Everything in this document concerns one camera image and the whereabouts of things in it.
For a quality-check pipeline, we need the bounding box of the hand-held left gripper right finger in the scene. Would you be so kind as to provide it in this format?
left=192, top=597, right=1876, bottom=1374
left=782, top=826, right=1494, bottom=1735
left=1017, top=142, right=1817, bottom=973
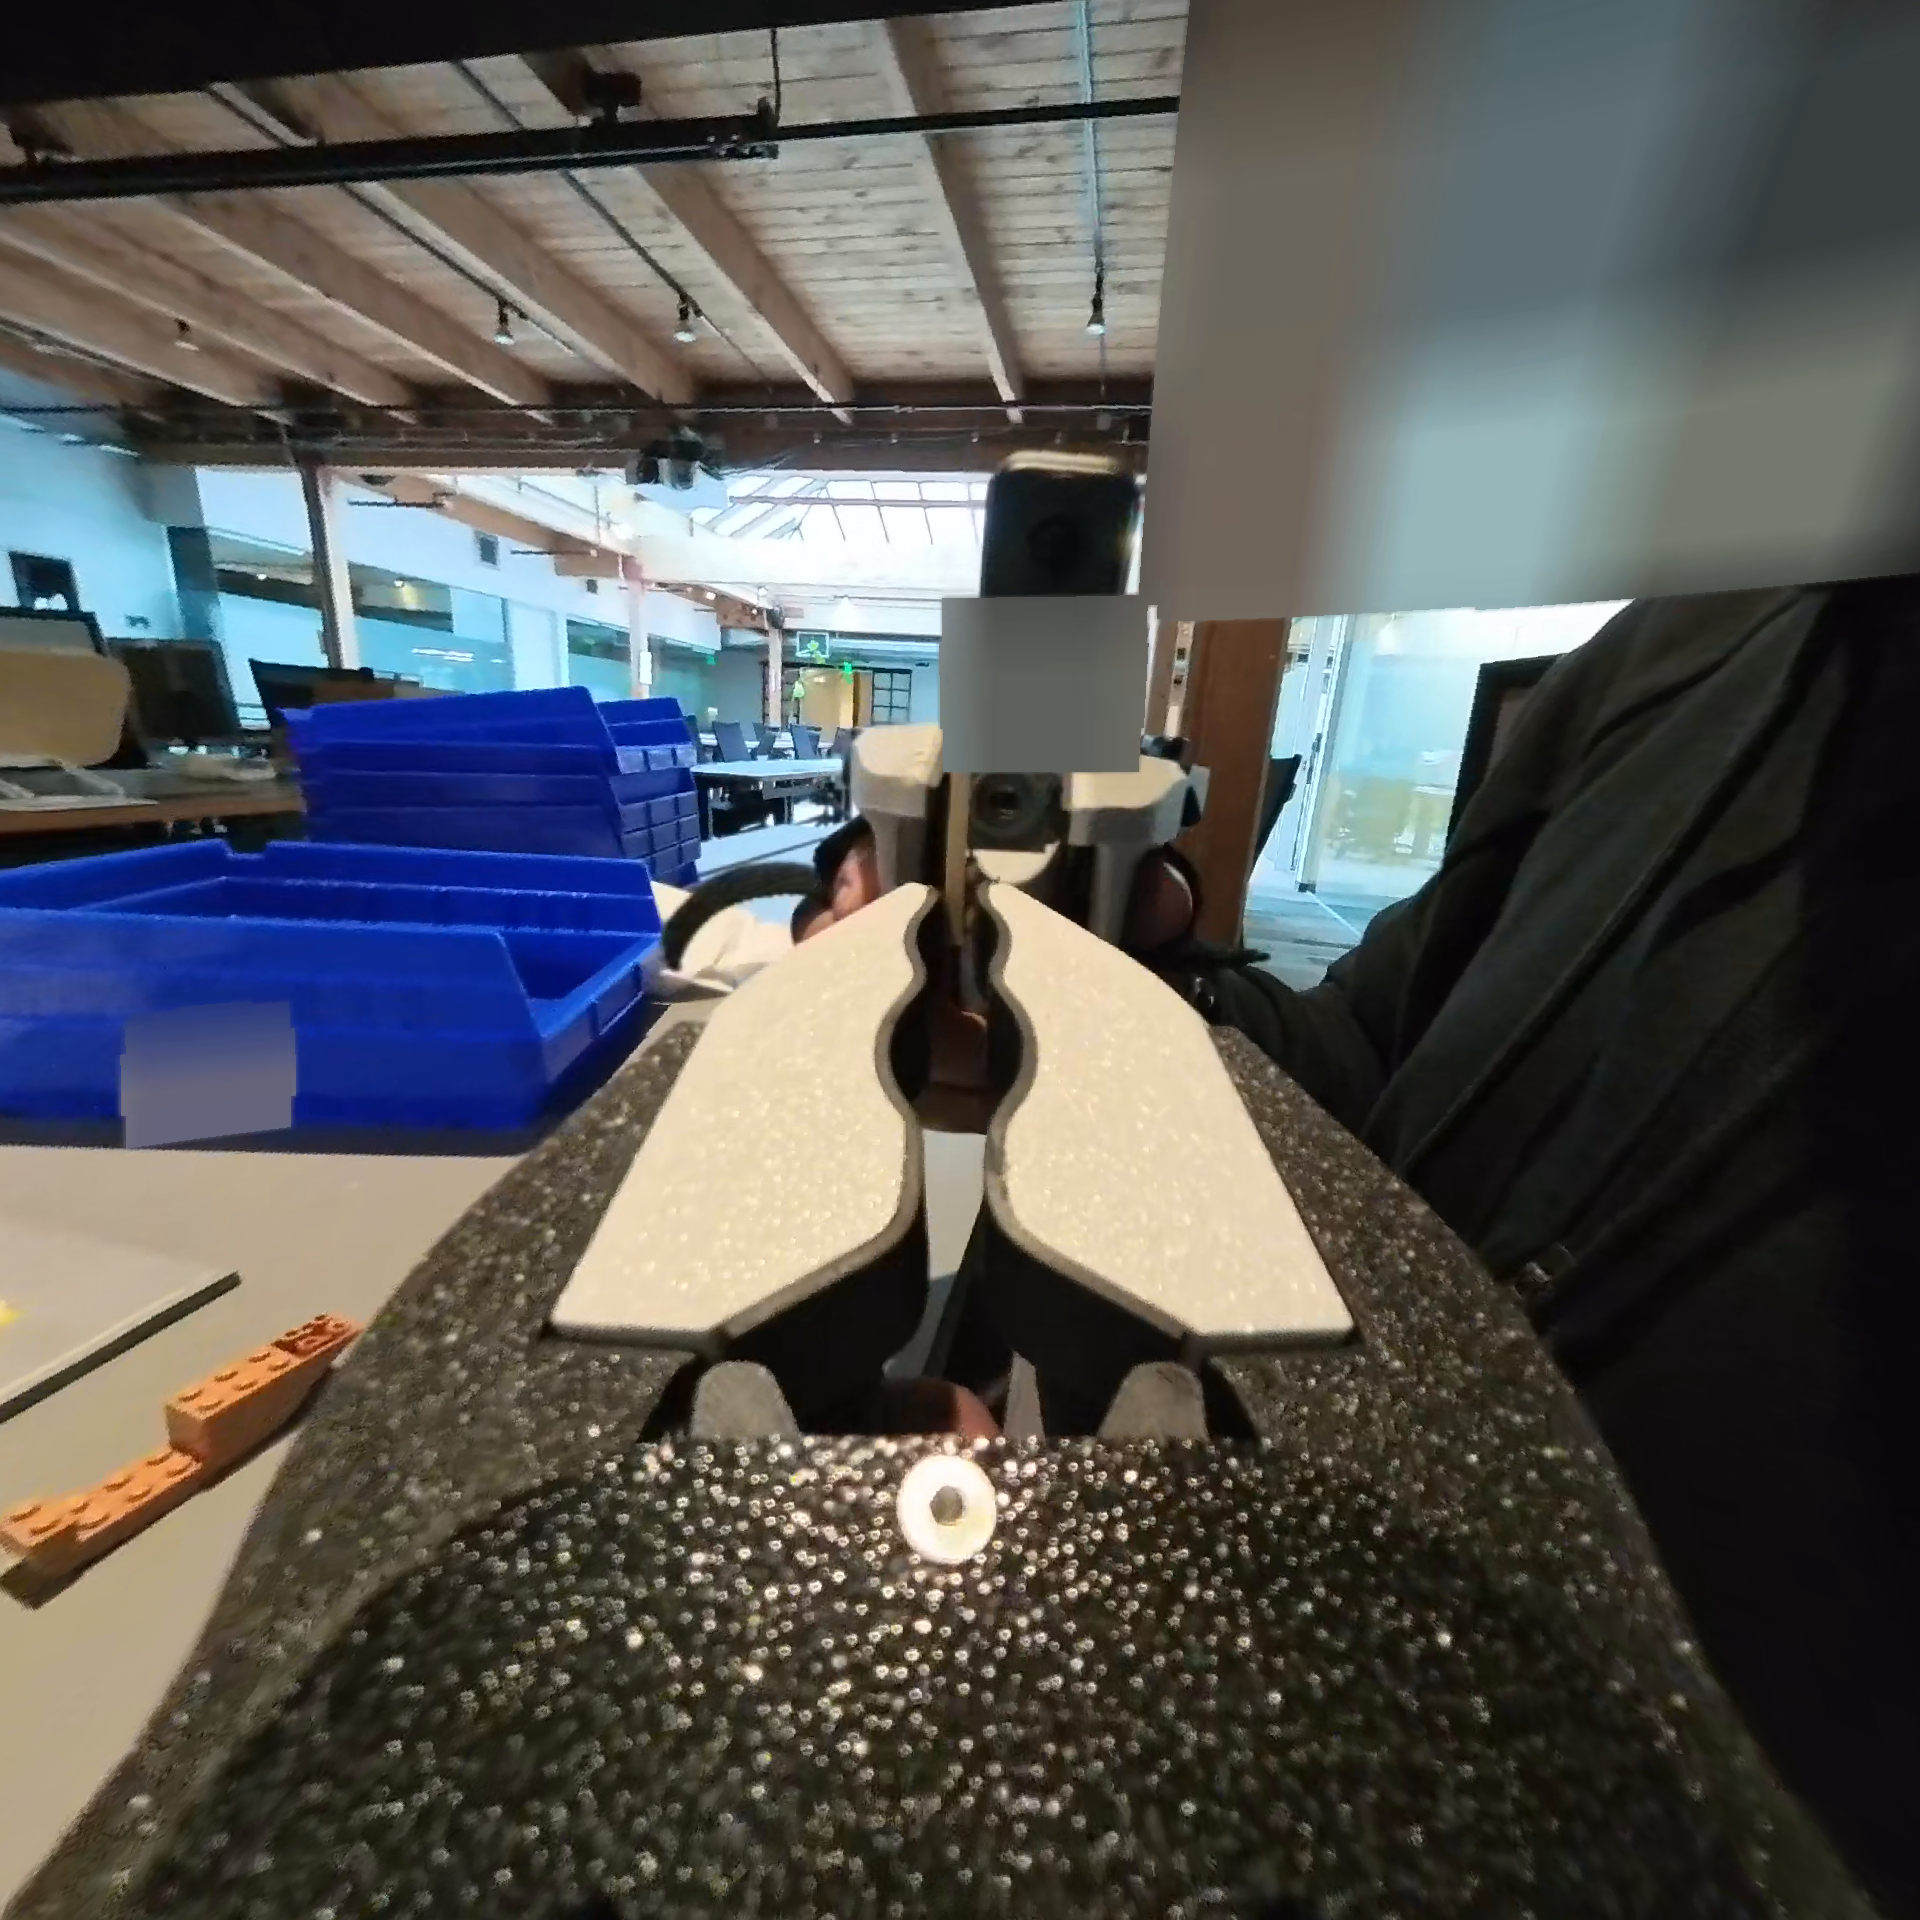
left=979, top=880, right=1362, bottom=1374

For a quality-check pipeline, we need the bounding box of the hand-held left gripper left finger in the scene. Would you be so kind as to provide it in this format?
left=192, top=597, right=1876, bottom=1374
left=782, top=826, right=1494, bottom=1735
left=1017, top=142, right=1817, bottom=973
left=547, top=880, right=942, bottom=1374

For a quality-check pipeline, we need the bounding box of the blue plastic bin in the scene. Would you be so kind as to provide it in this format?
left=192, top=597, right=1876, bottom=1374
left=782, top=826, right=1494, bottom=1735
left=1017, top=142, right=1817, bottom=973
left=0, top=841, right=666, bottom=1131

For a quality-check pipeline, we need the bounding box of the person's right forearm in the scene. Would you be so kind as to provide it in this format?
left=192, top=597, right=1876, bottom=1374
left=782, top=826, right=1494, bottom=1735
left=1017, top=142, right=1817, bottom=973
left=1201, top=961, right=1413, bottom=1142

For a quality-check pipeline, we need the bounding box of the grey desk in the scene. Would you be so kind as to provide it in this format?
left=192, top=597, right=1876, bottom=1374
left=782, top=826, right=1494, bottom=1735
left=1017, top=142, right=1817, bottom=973
left=0, top=980, right=994, bottom=1857

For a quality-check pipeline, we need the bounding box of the person's right hand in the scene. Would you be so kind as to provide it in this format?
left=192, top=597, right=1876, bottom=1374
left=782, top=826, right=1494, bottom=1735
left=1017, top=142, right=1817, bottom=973
left=797, top=828, right=1205, bottom=957

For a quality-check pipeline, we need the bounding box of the crumpled white paper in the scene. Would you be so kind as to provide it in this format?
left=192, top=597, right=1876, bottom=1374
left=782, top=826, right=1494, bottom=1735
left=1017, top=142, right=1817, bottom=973
left=660, top=900, right=801, bottom=996

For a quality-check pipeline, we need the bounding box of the wooden pillar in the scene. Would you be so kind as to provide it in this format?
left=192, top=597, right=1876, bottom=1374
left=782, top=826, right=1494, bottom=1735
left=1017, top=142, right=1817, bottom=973
left=1148, top=615, right=1292, bottom=951

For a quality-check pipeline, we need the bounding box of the stack of blue bins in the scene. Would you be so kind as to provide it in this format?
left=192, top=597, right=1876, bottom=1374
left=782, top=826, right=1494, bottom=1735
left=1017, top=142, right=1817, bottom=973
left=286, top=688, right=709, bottom=888

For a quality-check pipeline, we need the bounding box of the person in dark jacket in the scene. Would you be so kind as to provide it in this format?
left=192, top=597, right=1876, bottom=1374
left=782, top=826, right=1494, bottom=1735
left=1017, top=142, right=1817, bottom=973
left=1201, top=584, right=1920, bottom=1920

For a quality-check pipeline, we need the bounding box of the orange brick assembly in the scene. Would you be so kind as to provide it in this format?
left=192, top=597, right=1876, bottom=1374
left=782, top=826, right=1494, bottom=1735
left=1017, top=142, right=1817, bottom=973
left=0, top=1313, right=365, bottom=1595

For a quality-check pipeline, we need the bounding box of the grey instruction booklet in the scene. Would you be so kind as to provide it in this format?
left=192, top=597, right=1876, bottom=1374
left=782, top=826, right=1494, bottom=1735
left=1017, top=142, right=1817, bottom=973
left=0, top=1217, right=242, bottom=1424

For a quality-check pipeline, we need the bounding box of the wooden office table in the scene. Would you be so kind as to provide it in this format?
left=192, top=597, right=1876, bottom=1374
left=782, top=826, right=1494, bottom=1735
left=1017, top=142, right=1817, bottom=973
left=0, top=772, right=310, bottom=844

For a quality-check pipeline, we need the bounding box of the black ceiling pipe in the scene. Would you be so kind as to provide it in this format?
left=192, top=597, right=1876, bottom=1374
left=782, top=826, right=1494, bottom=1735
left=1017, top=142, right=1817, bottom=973
left=0, top=97, right=1180, bottom=207

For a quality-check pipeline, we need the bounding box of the black cable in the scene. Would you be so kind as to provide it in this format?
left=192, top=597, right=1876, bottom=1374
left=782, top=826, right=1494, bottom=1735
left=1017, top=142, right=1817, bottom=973
left=660, top=861, right=826, bottom=977

